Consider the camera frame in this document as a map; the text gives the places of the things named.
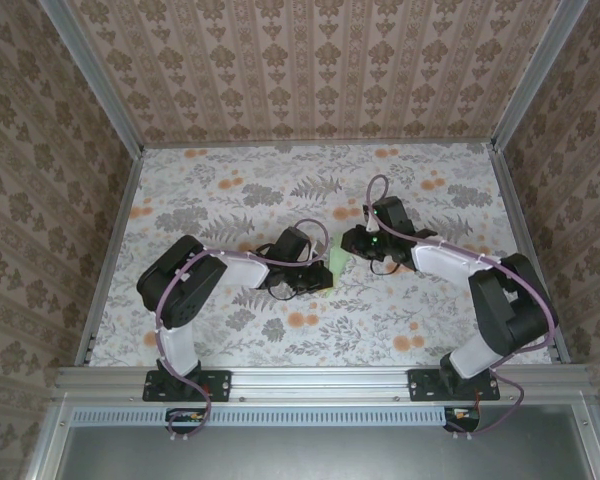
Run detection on aluminium frame post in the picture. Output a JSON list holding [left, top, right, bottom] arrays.
[[488, 0, 587, 152], [39, 0, 147, 156]]

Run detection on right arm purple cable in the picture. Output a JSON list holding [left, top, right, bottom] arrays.
[[366, 174, 554, 442]]

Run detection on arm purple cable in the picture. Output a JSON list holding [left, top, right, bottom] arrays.
[[153, 218, 330, 444], [366, 174, 554, 442]]

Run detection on black controller board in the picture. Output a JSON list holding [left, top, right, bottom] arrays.
[[443, 405, 481, 434], [165, 407, 212, 435]]

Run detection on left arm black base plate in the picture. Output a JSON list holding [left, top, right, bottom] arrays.
[[142, 368, 231, 403]]

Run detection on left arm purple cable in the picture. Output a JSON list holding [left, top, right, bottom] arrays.
[[153, 218, 330, 444]]

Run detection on light green paper sheet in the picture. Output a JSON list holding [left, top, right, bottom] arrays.
[[324, 231, 352, 299]]

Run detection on grey sheet metal panel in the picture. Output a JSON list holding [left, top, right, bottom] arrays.
[[54, 405, 594, 480]]

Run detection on aluminium table edge rail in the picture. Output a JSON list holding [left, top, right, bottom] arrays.
[[490, 143, 570, 365], [73, 148, 145, 367], [140, 140, 495, 150]]

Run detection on wide aluminium mounting rail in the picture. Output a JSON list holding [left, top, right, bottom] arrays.
[[54, 363, 597, 407]]

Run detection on floral patterned table cover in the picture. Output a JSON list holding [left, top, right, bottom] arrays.
[[87, 144, 554, 369]]

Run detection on slotted grey cable duct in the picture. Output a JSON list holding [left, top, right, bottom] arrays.
[[72, 405, 445, 427]]

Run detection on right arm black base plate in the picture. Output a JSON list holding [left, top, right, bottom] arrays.
[[408, 368, 501, 403]]

